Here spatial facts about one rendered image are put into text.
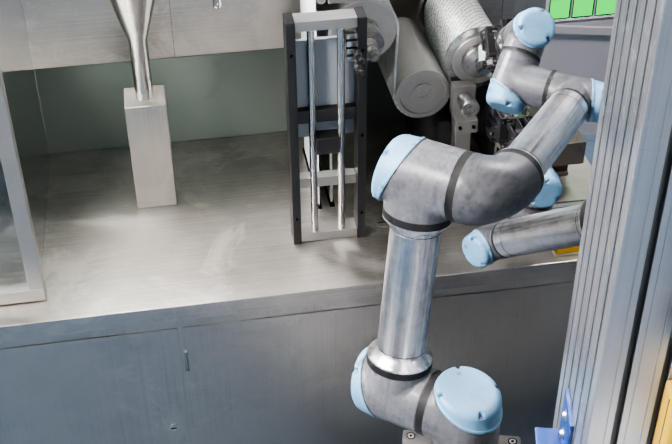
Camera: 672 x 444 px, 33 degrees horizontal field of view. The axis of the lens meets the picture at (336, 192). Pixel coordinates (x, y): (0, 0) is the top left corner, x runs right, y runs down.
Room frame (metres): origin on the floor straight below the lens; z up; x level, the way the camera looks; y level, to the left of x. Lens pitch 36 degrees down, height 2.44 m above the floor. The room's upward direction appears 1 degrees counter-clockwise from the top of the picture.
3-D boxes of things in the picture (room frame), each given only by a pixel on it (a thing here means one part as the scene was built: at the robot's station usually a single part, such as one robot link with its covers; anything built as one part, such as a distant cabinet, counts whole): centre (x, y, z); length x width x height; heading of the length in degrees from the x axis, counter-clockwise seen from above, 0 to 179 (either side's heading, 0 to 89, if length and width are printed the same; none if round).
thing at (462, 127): (2.11, -0.28, 1.05); 0.06 x 0.05 x 0.31; 9
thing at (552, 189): (1.90, -0.41, 1.11); 0.11 x 0.08 x 0.09; 9
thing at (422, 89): (2.26, -0.17, 1.18); 0.26 x 0.12 x 0.12; 9
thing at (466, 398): (1.37, -0.22, 0.98); 0.13 x 0.12 x 0.14; 61
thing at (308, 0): (2.26, 0.05, 1.17); 0.34 x 0.05 x 0.54; 9
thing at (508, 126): (2.05, -0.39, 1.12); 0.12 x 0.08 x 0.09; 9
